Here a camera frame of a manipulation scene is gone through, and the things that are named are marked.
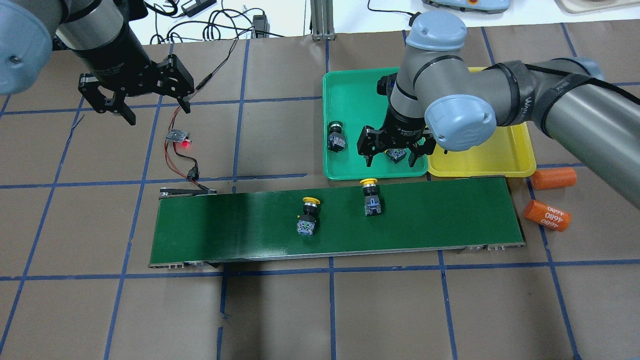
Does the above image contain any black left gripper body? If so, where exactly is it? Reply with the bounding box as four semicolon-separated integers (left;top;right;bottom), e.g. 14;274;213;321
73;25;195;100

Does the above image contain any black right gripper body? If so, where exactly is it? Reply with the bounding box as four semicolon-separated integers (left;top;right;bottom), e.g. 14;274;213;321
356;107;437;157

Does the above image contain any green push button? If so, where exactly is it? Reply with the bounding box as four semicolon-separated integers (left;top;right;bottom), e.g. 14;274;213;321
384;148;407;164
327;121;346;153

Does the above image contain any yellow push button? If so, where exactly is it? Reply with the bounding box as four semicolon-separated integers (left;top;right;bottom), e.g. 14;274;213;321
296;196;321;236
359;178;383;217

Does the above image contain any orange cylinder with 4680 print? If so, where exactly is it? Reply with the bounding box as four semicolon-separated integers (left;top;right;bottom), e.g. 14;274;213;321
523;199;572;232

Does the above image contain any plain orange cylinder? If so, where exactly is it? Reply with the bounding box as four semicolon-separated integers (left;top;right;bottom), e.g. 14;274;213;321
530;167;578;191

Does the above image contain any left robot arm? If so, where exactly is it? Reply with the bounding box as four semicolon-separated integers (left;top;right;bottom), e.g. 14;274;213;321
0;0;195;126

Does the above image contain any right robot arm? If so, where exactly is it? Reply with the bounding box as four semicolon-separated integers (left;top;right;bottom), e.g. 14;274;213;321
356;11;640;207

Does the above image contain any small controller board red LED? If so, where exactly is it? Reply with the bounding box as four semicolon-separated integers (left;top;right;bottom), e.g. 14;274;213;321
165;129;192;147

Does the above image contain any green plastic tray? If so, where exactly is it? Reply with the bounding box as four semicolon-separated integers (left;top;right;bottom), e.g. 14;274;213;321
322;67;428;182

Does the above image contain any yellow plastic tray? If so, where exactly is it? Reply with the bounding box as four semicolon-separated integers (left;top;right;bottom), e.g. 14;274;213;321
427;67;537;179

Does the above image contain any black power adapter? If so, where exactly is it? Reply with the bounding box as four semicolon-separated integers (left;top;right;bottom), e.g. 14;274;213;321
408;11;445;30

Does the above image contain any green conveyor belt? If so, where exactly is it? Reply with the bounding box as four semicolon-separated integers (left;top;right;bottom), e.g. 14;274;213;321
148;177;525;268

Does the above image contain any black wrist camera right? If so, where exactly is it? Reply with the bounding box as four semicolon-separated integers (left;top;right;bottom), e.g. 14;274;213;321
375;72;398;98

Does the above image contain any aluminium profile post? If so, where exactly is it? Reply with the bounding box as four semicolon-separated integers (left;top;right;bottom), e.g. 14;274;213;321
310;0;336;42

